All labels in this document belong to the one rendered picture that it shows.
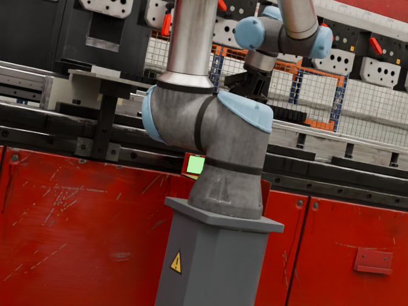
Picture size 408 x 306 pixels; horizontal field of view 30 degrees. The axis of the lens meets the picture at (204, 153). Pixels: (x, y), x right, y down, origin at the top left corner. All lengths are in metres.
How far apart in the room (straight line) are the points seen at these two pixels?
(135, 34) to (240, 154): 1.43
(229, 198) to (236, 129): 0.13
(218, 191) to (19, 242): 0.80
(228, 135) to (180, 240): 0.23
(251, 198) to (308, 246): 1.03
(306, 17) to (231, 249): 0.54
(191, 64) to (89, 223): 0.77
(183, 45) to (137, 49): 1.32
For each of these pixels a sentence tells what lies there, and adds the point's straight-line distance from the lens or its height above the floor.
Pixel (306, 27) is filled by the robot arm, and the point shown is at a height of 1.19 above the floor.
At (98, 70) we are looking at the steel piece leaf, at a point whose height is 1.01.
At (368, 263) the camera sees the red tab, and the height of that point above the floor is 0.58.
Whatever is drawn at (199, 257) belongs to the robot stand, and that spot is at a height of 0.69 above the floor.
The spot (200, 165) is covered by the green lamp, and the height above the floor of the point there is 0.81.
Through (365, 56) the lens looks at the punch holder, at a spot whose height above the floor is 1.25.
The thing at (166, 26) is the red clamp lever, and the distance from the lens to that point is 2.24.
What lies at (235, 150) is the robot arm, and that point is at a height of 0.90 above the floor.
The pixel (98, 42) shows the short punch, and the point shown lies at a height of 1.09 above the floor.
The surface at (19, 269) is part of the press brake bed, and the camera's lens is 2.13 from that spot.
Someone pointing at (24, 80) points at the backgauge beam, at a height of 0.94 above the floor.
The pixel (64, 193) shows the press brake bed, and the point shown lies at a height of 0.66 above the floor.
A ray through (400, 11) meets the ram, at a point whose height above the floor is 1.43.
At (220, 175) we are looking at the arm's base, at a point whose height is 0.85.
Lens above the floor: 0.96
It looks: 3 degrees down
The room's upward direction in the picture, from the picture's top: 12 degrees clockwise
